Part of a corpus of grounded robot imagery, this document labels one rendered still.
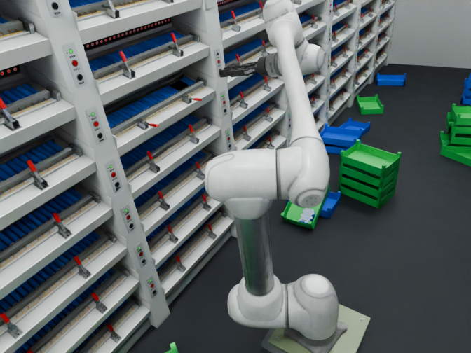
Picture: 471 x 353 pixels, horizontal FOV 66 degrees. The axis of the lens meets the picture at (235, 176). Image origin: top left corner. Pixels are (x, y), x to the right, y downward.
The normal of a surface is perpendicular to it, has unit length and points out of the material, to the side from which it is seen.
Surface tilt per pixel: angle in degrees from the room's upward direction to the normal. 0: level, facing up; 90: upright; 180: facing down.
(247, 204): 101
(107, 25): 109
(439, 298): 0
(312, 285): 7
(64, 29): 90
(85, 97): 90
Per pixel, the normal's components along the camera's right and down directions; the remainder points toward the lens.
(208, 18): 0.83, 0.22
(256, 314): -0.19, 0.58
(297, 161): 0.02, -0.57
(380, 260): -0.11, -0.83
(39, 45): 0.82, 0.48
